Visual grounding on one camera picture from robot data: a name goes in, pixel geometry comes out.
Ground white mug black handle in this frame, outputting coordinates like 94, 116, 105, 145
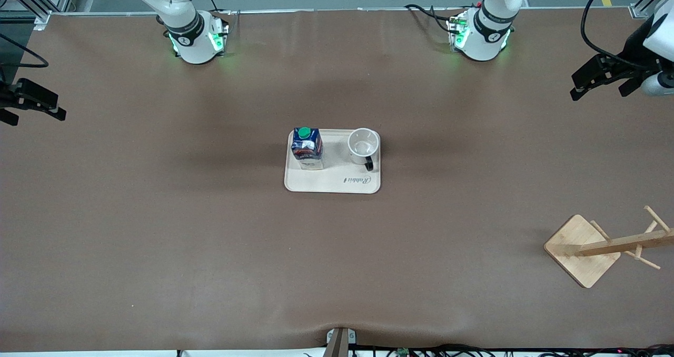
348, 128, 381, 172

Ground black left arm base cables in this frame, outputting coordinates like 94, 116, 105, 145
404, 3, 464, 37

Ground wooden mug rack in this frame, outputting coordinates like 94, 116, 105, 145
544, 205, 674, 289

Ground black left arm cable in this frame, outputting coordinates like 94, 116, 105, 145
580, 0, 659, 72

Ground blue white milk carton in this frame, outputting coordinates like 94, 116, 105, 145
291, 126, 324, 171

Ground cream tray with bear print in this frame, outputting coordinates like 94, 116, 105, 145
284, 129, 381, 194

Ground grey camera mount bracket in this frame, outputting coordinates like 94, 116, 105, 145
326, 328, 357, 357

